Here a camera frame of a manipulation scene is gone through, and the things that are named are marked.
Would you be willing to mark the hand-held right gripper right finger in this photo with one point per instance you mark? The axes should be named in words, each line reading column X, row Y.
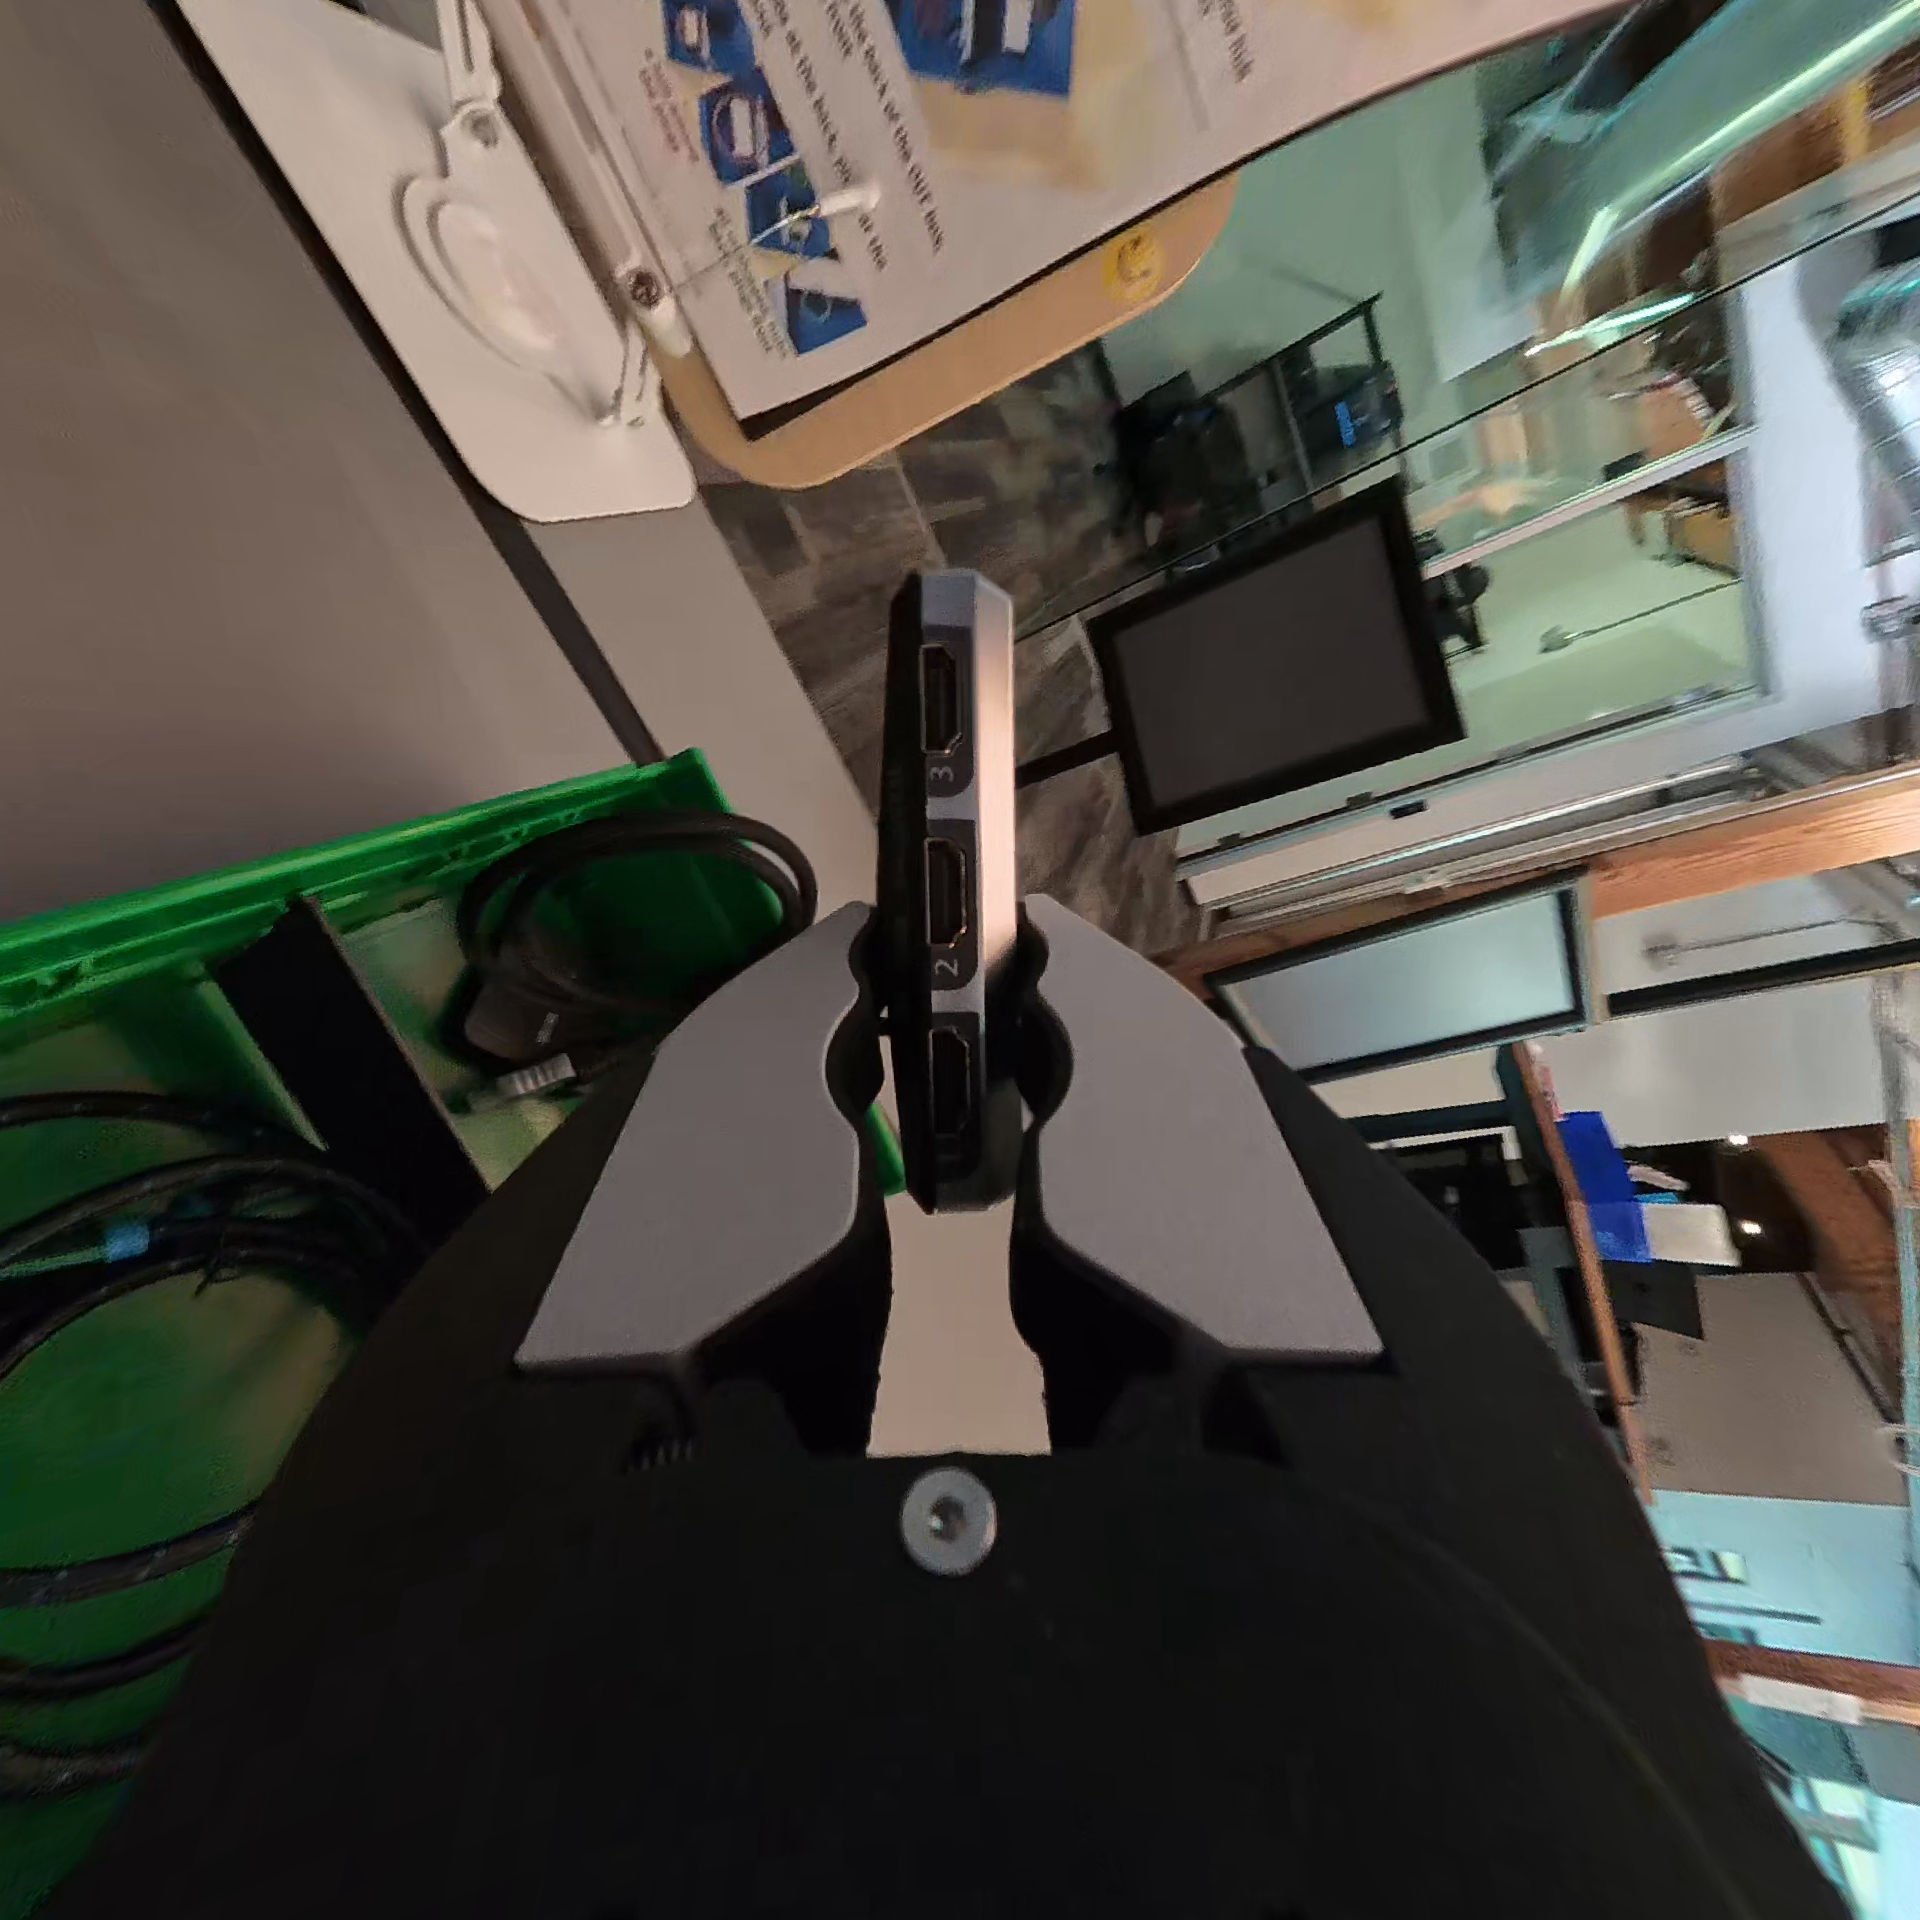
column 1185, row 1172

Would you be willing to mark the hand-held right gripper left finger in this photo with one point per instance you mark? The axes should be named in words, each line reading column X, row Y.
column 705, row 1172

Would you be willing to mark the grey multi-port hub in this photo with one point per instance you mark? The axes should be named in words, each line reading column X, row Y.
column 990, row 809

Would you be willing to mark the green plastic bin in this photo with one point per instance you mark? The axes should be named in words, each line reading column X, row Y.
column 375, row 856

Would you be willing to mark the grey framed screen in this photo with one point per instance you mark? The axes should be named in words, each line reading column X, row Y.
column 1411, row 983

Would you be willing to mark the black bin divider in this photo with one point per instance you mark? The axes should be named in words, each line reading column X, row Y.
column 345, row 1050

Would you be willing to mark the blue bin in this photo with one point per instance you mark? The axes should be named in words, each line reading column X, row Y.
column 1606, row 1201

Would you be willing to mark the black monitor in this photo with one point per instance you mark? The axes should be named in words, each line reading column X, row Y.
column 1276, row 674

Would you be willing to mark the wooden beam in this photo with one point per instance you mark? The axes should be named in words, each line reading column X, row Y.
column 1724, row 849

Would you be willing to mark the white stand base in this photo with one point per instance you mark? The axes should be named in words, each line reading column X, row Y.
column 571, row 450

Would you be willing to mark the black metal rack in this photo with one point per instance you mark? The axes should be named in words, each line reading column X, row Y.
column 1185, row 421

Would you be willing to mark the yellow smiley sticker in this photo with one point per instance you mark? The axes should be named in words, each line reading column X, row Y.
column 1134, row 263

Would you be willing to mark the printed instruction sheet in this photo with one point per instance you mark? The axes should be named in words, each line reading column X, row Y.
column 1051, row 89

